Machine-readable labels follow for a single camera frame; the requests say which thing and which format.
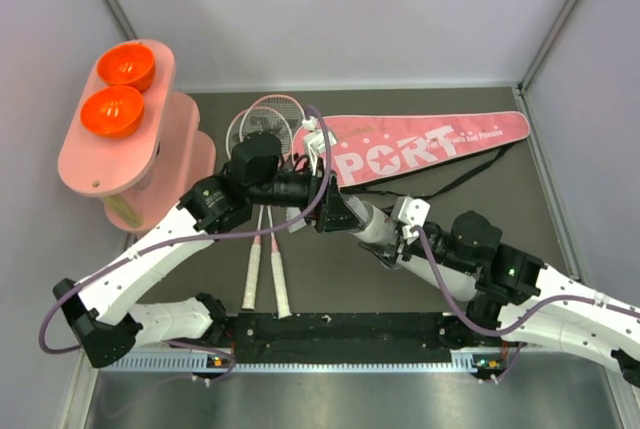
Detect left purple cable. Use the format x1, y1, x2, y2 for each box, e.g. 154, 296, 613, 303
39, 103, 335, 353

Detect pink badminton racket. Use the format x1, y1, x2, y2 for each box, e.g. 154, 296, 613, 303
225, 103, 292, 318
239, 94, 304, 319

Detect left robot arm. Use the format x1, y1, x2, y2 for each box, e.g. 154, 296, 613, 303
52, 132, 364, 368

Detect pink badminton racket right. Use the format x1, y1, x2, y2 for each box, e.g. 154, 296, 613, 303
239, 94, 304, 319

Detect lower orange plastic bowl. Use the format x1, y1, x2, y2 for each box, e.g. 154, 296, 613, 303
80, 85, 145, 138

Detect orange plastic bowl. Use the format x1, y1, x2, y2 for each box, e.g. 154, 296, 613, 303
80, 85, 145, 138
96, 43, 156, 92

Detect purple cable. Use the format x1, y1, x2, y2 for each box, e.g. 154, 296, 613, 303
39, 103, 335, 353
420, 228, 640, 336

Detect pink badminton racket left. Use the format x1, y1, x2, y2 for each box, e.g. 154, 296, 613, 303
225, 103, 292, 318

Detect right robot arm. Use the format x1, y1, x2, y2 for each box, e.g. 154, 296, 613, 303
355, 211, 639, 386

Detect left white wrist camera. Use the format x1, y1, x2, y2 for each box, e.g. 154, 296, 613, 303
302, 116, 327, 173

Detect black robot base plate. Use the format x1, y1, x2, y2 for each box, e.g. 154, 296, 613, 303
169, 312, 504, 364

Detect pink SPORT racket bag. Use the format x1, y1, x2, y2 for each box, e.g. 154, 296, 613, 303
325, 111, 530, 188

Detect pink three-tier wooden shelf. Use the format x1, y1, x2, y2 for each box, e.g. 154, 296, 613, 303
57, 39, 216, 236

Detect grey slotted cable duct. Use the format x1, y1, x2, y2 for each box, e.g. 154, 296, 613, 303
103, 351, 505, 374

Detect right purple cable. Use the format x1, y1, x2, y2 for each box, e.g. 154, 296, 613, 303
420, 228, 640, 336

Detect white shuttlecock tube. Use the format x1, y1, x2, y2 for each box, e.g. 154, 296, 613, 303
348, 196, 477, 302

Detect upper orange plastic bowl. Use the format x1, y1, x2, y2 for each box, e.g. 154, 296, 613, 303
96, 43, 156, 92

